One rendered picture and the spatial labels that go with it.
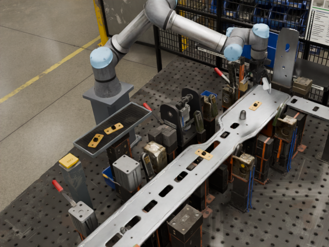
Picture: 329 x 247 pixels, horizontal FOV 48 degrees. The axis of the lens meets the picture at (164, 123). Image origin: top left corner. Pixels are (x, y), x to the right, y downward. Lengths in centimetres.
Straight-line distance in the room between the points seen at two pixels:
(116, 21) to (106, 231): 349
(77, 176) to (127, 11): 312
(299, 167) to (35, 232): 142
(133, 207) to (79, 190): 27
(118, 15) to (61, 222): 310
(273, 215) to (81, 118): 236
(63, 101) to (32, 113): 34
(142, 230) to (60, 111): 260
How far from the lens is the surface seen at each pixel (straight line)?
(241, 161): 168
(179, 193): 160
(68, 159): 161
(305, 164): 220
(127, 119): 174
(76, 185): 166
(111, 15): 472
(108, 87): 200
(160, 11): 171
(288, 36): 211
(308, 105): 212
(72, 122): 375
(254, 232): 187
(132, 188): 164
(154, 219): 153
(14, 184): 334
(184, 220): 148
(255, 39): 180
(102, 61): 192
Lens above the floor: 223
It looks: 39 degrees down
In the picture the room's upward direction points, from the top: 6 degrees counter-clockwise
